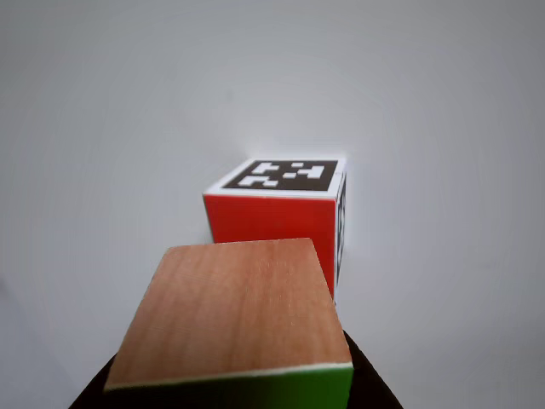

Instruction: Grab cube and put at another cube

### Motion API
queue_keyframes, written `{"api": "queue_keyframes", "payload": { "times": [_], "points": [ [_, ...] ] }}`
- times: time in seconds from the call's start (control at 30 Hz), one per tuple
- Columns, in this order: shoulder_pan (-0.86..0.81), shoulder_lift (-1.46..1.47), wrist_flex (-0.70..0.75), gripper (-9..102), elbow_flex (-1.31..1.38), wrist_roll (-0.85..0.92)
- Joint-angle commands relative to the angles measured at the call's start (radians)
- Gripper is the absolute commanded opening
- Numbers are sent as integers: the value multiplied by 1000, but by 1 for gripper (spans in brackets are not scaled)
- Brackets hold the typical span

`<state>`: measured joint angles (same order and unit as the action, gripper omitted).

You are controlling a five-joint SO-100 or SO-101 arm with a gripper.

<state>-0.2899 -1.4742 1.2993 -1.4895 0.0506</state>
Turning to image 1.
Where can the wooden cube with green face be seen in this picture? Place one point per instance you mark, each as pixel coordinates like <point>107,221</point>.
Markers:
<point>238,315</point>

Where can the red cube with marker print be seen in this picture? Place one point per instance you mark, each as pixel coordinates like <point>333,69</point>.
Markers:
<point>272,217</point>

